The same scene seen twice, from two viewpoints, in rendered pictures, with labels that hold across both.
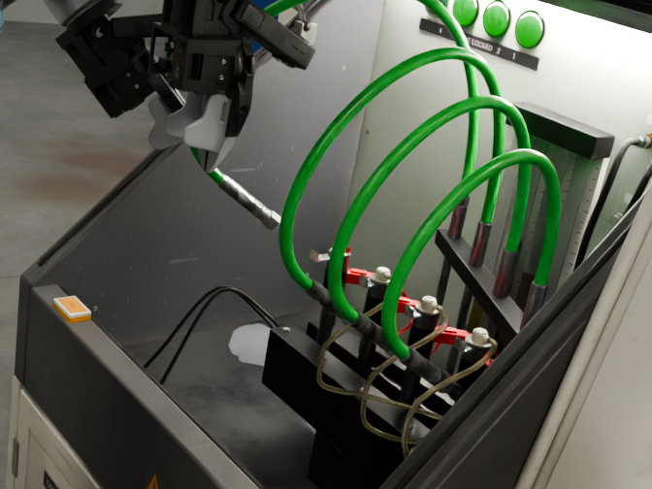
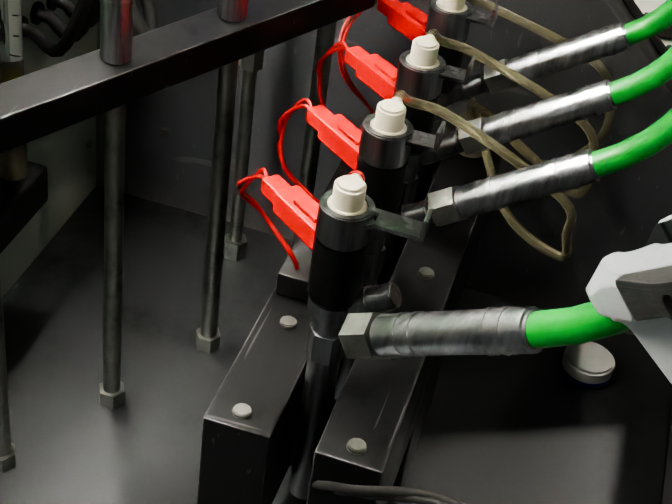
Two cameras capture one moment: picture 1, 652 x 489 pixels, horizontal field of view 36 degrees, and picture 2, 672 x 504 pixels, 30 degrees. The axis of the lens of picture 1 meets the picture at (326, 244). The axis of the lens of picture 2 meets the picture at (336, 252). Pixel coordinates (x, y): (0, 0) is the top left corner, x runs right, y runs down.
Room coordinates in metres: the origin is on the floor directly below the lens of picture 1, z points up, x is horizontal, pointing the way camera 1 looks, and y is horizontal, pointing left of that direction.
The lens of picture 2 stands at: (1.45, 0.38, 1.46)
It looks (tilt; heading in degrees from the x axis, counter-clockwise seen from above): 37 degrees down; 233
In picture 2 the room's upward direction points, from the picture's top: 9 degrees clockwise
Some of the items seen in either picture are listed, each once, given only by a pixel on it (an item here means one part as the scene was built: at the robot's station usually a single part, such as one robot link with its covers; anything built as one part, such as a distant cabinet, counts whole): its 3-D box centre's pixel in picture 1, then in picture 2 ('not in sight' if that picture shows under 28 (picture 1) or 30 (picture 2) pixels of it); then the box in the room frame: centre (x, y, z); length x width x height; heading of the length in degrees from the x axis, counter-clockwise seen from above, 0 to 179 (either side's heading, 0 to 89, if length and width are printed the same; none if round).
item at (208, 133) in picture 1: (206, 135); not in sight; (1.00, 0.14, 1.26); 0.06 x 0.03 x 0.09; 131
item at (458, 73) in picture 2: (418, 309); (444, 65); (1.01, -0.11, 1.10); 0.03 x 0.02 x 0.01; 131
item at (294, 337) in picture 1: (373, 438); (361, 347); (1.05, -0.10, 0.91); 0.34 x 0.10 x 0.15; 41
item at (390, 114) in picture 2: (381, 280); (388, 126); (1.08, -0.07, 1.10); 0.02 x 0.02 x 0.03
